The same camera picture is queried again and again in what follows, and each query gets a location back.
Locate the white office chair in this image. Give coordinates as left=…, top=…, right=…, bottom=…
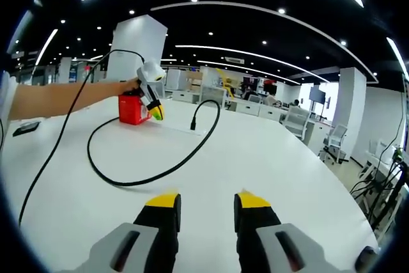
left=282, top=105, right=316, bottom=142
left=321, top=123, right=349, bottom=164

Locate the red box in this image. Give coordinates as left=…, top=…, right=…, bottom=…
left=118, top=91, right=153, bottom=125

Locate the black monitor on stand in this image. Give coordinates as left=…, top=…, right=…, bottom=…
left=308, top=85, right=332, bottom=120

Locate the white square pillar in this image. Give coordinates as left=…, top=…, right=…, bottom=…
left=106, top=14, right=168, bottom=98
left=332, top=66, right=367, bottom=135

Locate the person's left hand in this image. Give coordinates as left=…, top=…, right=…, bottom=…
left=119, top=77, right=141, bottom=95

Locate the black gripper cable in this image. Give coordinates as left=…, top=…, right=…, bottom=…
left=18, top=49, right=146, bottom=226

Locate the white desk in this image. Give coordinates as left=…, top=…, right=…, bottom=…
left=0, top=96, right=382, bottom=273

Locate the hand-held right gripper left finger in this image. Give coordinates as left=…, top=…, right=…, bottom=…
left=72, top=189, right=182, bottom=273

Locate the yellow figure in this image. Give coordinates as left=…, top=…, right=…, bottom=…
left=214, top=67, right=236, bottom=98

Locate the black data cable with USB plug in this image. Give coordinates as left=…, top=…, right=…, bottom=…
left=87, top=99, right=222, bottom=187

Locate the black flat device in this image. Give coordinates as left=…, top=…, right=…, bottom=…
left=12, top=121, right=42, bottom=137

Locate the bundle of black cables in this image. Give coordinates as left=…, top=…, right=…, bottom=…
left=350, top=144, right=409, bottom=234

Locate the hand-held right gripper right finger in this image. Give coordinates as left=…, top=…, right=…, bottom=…
left=233, top=189, right=334, bottom=273

